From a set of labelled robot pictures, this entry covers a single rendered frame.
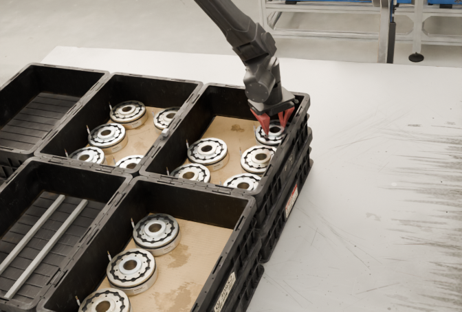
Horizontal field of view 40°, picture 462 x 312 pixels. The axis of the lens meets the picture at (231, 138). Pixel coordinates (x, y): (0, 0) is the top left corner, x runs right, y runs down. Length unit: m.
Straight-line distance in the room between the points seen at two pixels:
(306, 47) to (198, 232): 2.43
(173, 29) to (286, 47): 0.79
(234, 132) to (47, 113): 0.59
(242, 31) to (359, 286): 0.62
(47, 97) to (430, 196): 1.16
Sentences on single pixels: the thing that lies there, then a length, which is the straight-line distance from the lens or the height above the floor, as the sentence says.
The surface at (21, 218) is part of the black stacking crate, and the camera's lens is 1.64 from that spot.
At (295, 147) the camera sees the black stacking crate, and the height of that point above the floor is 0.84.
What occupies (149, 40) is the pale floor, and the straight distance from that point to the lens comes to 4.08.
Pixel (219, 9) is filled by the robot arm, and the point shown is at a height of 1.24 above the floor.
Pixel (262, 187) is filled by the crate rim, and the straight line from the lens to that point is 1.38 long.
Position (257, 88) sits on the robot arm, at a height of 1.05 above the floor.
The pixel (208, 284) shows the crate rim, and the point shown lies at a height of 0.93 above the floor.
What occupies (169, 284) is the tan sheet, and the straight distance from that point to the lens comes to 1.36.
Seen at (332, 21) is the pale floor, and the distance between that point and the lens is 4.02.
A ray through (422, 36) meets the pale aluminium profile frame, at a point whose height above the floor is 0.14.
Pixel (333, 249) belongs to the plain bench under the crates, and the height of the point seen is 0.70.
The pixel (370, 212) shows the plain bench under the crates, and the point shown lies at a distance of 1.64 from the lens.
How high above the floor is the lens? 1.84
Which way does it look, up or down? 37 degrees down
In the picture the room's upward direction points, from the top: 9 degrees counter-clockwise
